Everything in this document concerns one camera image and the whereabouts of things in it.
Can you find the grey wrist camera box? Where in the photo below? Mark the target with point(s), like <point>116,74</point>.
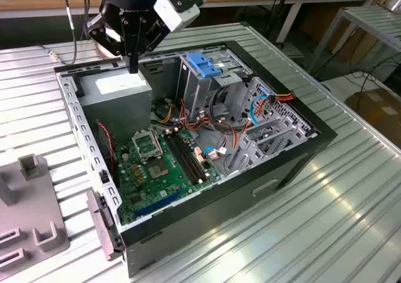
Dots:
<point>177,12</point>

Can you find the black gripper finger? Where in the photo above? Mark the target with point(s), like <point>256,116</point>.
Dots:
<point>141,39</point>
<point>128,39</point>

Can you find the long blue expansion slot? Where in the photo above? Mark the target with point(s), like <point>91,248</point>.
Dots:
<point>156,204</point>

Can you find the metal slat table white frame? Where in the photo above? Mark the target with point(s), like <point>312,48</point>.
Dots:
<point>376,20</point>

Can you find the grey card retention latch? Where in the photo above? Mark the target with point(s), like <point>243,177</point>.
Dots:
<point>101,233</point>

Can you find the CPU socket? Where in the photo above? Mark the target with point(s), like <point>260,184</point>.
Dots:
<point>157,171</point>

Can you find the metal optical drive cage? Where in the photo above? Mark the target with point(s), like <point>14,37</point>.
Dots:
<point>194,92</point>

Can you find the silver metal cylinder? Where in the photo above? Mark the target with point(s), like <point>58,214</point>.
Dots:
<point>393,2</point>

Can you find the grey parts rack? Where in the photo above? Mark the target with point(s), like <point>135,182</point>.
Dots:
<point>31,208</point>

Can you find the black open PC case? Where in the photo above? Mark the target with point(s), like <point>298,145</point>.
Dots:
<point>219,208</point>

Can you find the blue plastic drive latch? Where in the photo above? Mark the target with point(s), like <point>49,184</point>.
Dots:
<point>202,65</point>

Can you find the grey power supply unit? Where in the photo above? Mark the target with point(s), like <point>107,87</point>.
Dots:
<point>116,114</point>

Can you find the black case fan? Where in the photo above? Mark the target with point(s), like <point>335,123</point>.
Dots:
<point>103,164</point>

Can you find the black RAM slot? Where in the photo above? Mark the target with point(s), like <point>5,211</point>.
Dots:
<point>180,160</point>
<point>188,157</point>
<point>192,155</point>
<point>184,158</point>

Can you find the brown cardboard box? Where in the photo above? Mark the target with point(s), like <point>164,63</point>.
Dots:
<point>376,107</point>
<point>360,48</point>

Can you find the black square chipset chip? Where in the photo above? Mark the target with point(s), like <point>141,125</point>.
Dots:
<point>137,199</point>

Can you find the metal disk bay cage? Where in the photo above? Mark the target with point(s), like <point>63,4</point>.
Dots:
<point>250,156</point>

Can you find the green motherboard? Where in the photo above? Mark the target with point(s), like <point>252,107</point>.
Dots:
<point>166,186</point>

